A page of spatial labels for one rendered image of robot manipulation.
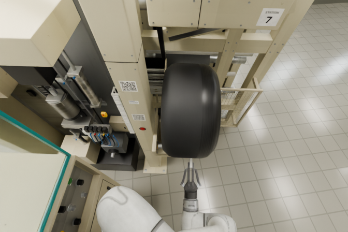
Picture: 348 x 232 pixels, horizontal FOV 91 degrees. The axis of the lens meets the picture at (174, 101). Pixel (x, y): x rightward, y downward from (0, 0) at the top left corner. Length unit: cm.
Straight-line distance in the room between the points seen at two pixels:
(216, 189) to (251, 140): 79
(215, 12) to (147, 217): 81
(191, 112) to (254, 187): 165
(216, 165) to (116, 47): 187
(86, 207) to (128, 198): 72
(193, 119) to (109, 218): 49
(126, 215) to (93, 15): 58
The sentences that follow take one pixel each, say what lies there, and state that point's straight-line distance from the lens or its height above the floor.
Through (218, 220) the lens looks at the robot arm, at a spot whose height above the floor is 105.
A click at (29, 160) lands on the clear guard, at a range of 81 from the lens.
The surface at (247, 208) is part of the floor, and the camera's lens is 226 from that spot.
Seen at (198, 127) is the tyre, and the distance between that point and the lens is 83.
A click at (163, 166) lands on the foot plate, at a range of 217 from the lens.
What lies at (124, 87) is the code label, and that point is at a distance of 82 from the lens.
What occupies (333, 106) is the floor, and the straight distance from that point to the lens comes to 345.
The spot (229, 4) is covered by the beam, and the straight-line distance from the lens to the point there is 86.
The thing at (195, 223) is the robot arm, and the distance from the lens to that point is 114.
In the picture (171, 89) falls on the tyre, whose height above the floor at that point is 146.
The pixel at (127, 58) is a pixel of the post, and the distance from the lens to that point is 68.
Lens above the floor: 212
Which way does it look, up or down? 56 degrees down
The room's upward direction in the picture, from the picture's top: 1 degrees clockwise
